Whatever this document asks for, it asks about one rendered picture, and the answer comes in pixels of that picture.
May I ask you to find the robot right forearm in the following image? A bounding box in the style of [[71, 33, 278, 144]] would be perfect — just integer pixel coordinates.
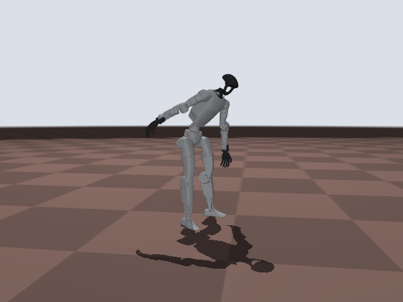
[[157, 103, 185, 122]]

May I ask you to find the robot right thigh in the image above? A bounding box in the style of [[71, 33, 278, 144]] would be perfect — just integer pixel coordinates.
[[176, 135, 195, 183]]

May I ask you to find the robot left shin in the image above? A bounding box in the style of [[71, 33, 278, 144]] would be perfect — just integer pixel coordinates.
[[201, 176, 214, 211]]

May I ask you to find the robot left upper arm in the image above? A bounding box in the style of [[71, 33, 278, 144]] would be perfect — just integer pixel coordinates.
[[220, 100, 230, 130]]

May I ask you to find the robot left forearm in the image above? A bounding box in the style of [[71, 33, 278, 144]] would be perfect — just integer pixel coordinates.
[[220, 129, 229, 150]]

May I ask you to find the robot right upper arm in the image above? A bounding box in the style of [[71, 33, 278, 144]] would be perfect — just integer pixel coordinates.
[[179, 89, 212, 113]]

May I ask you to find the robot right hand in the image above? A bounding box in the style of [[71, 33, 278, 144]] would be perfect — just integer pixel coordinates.
[[145, 117, 165, 138]]

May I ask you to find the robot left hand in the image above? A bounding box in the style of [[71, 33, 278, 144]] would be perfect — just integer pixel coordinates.
[[220, 145, 232, 167]]

